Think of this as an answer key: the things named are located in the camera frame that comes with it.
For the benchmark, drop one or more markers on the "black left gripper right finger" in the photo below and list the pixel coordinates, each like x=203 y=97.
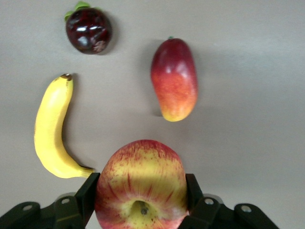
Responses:
x=209 y=214

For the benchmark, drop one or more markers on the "brown table cover sheet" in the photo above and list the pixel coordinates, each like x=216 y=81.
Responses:
x=250 y=107

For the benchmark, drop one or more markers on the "red yellow apple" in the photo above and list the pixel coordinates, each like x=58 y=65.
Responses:
x=143 y=181

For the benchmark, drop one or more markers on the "red orange mango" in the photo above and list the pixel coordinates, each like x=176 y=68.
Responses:
x=175 y=83

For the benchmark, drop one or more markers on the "dark purple mangosteen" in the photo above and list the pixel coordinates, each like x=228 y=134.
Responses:
x=88 y=31

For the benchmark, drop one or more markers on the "yellow banana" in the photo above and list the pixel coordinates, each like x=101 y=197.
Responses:
x=51 y=133

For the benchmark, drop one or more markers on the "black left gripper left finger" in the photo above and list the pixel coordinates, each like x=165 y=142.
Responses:
x=71 y=212

